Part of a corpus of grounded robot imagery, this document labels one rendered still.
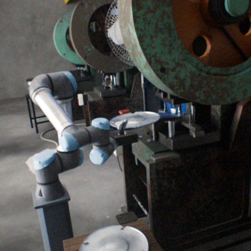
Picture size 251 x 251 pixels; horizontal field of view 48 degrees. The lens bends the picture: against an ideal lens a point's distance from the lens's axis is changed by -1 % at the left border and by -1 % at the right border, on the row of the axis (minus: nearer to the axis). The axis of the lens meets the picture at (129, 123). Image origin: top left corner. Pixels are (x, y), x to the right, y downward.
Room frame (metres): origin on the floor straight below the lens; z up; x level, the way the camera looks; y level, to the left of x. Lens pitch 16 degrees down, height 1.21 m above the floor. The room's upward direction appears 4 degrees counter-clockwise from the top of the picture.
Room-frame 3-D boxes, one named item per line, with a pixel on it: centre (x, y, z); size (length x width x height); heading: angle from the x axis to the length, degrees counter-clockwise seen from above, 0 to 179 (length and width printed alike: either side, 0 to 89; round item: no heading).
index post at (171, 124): (1.43, -0.22, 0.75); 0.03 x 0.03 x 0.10; 17
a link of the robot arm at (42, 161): (1.38, 0.45, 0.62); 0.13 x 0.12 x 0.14; 128
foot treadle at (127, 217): (1.60, -0.16, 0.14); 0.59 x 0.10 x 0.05; 107
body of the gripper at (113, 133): (1.32, 0.08, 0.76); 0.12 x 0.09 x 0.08; 159
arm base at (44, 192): (1.37, 0.46, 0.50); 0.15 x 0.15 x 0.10
